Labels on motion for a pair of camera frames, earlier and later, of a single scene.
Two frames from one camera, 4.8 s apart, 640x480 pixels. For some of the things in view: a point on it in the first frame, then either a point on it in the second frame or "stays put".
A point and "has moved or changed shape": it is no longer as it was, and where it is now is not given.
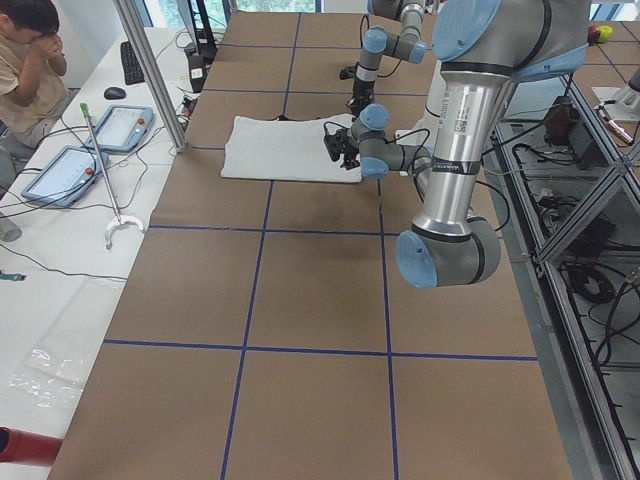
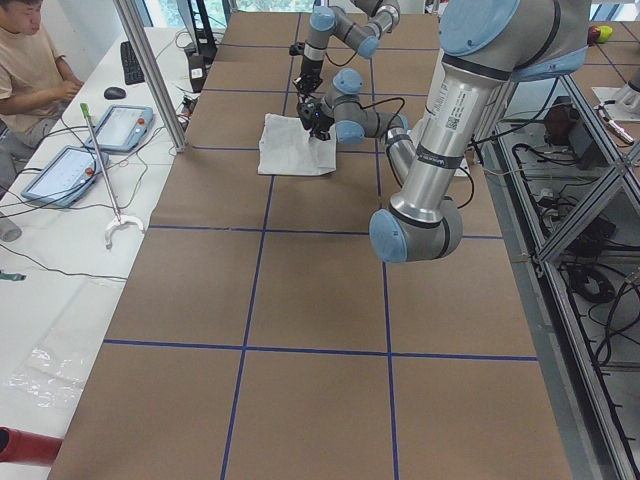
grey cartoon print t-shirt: [287, 149] has moved or changed shape
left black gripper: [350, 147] → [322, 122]
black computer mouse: [115, 93] stays put
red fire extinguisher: [27, 448] stays put
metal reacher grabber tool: [120, 220] stays put
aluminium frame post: [126, 11] stays put
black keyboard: [133, 72] stays put
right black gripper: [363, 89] → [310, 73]
